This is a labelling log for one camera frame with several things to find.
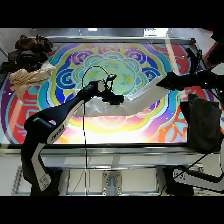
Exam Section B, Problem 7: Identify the silver frame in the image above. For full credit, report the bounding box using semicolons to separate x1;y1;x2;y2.
0;35;224;197

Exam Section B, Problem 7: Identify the grey garment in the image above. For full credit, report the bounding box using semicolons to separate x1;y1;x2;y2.
186;93;224;154

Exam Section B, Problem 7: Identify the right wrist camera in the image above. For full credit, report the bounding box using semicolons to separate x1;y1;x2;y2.
185;46;204;73

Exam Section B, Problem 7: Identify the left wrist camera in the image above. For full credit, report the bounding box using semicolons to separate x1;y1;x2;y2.
103;73;118;93

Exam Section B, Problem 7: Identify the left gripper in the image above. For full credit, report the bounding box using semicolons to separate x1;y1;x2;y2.
98;88;125;106

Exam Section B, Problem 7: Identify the black garment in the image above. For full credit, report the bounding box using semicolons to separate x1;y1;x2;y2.
2;49;50;74

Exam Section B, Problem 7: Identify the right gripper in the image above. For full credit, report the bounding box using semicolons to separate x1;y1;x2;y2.
155;71;183;92

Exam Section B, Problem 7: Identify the brown garment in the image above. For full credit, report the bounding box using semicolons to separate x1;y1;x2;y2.
14;33;54;55

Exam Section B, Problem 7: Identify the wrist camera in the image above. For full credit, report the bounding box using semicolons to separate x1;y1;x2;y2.
103;73;118;93
185;46;204;73

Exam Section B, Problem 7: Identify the cream garment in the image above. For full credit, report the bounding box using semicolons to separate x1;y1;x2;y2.
7;61;58;100

